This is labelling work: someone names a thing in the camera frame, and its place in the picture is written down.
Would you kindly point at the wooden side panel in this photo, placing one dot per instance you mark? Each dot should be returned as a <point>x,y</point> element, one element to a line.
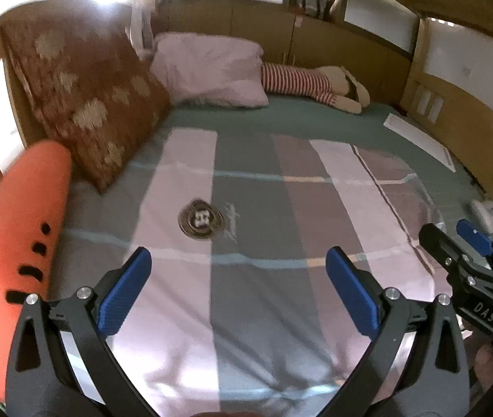
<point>468,108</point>

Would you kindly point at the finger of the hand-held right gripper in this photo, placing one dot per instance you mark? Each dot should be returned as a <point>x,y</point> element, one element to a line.
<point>474,234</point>
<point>439,241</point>

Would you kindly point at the white handheld appliance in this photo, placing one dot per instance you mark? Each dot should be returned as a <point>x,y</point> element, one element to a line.
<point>487,213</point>

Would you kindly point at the white cloth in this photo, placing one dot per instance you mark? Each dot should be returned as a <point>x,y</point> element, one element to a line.
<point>140,30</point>

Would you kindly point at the green bed sheet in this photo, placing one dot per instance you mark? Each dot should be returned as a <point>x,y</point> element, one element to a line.
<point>316,117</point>

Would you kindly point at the plaid pink grey blanket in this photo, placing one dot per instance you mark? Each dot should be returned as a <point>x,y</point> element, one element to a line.
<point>250,234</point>

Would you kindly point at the white flat tray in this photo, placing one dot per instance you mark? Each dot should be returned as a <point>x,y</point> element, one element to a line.
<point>420,139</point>

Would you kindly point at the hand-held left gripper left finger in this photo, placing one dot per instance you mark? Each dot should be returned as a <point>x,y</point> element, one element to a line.
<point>127,286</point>

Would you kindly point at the brown floral pillow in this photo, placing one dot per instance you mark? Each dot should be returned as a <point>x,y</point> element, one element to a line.
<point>85,95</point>

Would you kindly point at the pink pillow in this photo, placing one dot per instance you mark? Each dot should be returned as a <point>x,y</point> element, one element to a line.
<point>211,69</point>

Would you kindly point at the orange carrot plush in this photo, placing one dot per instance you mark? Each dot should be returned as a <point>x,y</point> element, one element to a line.
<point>12,208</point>

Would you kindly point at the striped plush toy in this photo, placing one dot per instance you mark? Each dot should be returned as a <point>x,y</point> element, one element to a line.
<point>298,80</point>

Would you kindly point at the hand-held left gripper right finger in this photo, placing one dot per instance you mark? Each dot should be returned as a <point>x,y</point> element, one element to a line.
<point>350,291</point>

